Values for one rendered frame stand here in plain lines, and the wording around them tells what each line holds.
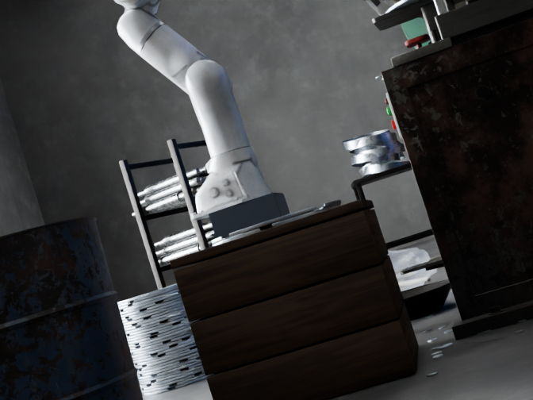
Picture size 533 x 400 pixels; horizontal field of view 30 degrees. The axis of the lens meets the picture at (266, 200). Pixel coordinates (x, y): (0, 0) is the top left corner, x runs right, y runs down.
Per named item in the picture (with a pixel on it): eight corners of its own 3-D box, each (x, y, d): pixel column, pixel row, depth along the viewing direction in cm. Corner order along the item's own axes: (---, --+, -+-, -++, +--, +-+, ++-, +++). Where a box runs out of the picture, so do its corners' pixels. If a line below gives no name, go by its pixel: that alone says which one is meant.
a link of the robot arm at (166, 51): (136, 52, 262) (150, 64, 280) (210, 110, 260) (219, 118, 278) (162, 19, 262) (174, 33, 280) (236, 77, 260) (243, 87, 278)
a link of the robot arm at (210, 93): (204, 155, 252) (175, 63, 253) (214, 160, 270) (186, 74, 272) (246, 141, 251) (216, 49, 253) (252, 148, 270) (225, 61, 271)
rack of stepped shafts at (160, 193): (240, 333, 453) (178, 136, 458) (167, 353, 479) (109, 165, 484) (289, 313, 489) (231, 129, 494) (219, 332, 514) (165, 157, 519)
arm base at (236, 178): (185, 221, 257) (168, 169, 258) (201, 220, 275) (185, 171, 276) (266, 194, 253) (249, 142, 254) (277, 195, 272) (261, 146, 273)
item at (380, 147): (384, 278, 531) (339, 136, 535) (378, 275, 576) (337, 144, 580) (456, 255, 529) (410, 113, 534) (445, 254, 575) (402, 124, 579)
